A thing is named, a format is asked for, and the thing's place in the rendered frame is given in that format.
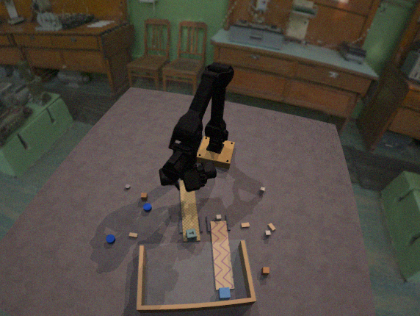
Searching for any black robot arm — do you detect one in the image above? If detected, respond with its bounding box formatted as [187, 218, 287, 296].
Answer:
[162, 62, 234, 193]

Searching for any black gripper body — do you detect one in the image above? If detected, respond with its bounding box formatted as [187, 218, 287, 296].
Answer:
[159, 159, 217, 186]

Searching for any blue short cylinder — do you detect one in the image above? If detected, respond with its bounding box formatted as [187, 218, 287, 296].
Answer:
[106, 234, 115, 244]
[143, 204, 152, 212]

